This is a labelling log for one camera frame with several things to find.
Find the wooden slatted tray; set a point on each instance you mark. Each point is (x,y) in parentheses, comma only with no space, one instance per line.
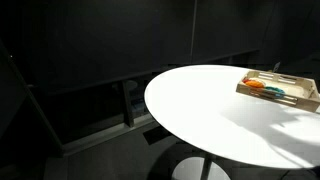
(293,91)

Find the round white table base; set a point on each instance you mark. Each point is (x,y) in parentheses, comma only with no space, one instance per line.
(198,168)

